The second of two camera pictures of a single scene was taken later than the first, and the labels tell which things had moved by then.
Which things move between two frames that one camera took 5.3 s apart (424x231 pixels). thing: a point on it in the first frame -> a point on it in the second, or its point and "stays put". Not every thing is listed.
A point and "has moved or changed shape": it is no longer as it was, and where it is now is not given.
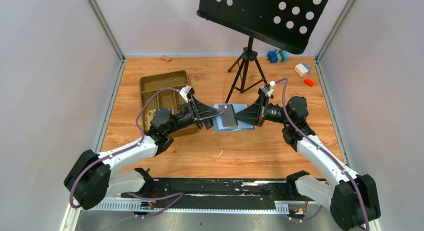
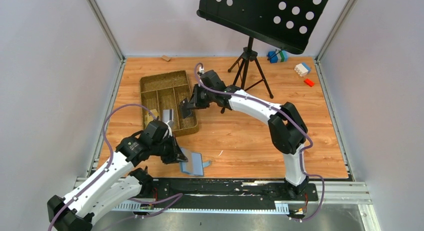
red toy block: [309, 82] stays put
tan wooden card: [148, 118] stays put
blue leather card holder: [218, 123] -> [195, 166]
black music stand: [286, 19] stays put
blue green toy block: [280, 56] stays put
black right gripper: [260, 111] -> [192, 102]
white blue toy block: [302, 69] stays put
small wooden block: [166, 57] stays put
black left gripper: [196, 113] -> [175, 152]
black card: [228, 116] has moved or changed shape
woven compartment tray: [168, 100] stays put
